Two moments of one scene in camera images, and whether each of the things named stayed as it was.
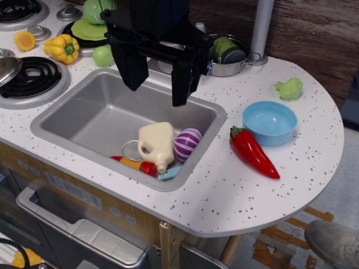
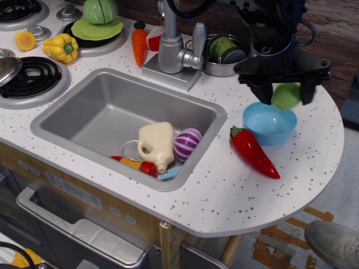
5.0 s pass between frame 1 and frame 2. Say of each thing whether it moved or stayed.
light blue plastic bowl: stayed
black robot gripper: moved
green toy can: stayed
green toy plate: stayed
